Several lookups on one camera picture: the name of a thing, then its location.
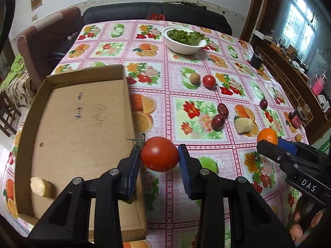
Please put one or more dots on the wooden stool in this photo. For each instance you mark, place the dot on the wooden stool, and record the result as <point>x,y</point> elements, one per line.
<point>7,113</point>

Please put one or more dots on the dark cup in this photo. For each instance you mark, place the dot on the dark cup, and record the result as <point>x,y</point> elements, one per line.
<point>256,60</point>

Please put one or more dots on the yellowish cheese block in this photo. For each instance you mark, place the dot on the yellowish cheese block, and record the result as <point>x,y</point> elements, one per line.
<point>243,126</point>

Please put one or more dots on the wall plaque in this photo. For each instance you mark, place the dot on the wall plaque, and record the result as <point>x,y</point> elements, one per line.
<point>36,1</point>

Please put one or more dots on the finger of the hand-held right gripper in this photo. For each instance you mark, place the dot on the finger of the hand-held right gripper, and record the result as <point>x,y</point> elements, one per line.
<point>270,151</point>
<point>287,146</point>

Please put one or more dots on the window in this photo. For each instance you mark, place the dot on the window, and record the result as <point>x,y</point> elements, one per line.
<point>300,18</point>

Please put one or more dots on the green blanket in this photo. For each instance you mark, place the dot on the green blanket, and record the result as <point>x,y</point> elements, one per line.
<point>14,68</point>

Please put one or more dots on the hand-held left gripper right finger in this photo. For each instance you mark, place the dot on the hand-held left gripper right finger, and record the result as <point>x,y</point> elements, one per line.
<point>184,170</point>

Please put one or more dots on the pink container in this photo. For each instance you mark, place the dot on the pink container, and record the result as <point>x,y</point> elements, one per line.
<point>318,85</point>

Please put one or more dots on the brown armchair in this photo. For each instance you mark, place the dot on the brown armchair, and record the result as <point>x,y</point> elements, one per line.
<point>38,44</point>

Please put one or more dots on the round pale corn piece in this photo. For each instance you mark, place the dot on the round pale corn piece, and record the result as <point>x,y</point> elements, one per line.
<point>41,187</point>

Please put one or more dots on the brown patterned blanket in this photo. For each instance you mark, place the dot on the brown patterned blanket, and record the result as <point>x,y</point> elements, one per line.
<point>19,90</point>

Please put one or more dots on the small tan round fruit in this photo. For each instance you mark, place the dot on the small tan round fruit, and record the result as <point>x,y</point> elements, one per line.
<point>298,137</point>

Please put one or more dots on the brown egg-like kiwi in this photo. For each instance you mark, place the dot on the brown egg-like kiwi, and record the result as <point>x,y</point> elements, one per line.
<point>195,78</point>

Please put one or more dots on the large red tomato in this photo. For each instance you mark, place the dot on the large red tomato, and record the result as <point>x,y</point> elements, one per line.
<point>159,153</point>

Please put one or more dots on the black sofa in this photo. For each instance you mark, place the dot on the black sofa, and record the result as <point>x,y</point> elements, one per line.
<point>116,11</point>

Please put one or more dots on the red item on sofa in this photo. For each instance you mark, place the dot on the red item on sofa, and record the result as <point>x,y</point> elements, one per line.
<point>157,17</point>

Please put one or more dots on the smooth red date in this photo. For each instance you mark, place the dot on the smooth red date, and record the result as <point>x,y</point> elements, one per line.
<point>263,104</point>
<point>218,122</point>

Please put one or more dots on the small red tomato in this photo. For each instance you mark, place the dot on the small red tomato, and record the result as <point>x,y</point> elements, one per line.
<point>209,81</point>

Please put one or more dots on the white bowl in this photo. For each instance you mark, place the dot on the white bowl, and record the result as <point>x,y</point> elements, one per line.
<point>185,47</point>

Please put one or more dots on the wrinkled red date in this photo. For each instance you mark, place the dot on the wrinkled red date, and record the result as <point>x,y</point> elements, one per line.
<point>222,109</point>

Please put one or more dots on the red labelled jar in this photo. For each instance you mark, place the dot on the red labelled jar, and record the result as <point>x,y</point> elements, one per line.
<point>296,118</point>

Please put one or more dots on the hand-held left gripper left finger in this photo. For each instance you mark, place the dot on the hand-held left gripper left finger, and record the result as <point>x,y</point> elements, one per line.
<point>133,171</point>

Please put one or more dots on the orange mandarin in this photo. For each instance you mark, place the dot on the orange mandarin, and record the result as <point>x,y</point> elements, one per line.
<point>267,135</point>

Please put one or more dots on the shallow cardboard box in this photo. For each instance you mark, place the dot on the shallow cardboard box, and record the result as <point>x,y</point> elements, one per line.
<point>77,124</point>

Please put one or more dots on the wall switch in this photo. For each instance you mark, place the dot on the wall switch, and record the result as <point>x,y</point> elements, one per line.
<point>34,17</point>

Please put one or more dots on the fruit and flower printed tablecloth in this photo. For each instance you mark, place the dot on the fruit and flower printed tablecloth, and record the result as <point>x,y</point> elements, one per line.
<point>165,93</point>

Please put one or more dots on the wooden door frame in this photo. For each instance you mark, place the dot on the wooden door frame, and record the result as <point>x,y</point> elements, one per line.
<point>254,7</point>

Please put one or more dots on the person's right hand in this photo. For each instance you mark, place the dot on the person's right hand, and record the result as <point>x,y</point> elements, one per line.
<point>296,231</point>

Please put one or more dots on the green lettuce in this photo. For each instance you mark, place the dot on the green lettuce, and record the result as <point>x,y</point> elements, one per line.
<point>185,36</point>

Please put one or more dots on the wooden cabinet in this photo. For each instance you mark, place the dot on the wooden cabinet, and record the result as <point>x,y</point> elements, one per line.
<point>289,80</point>

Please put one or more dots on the small grey object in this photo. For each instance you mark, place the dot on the small grey object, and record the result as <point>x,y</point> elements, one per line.
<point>72,36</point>

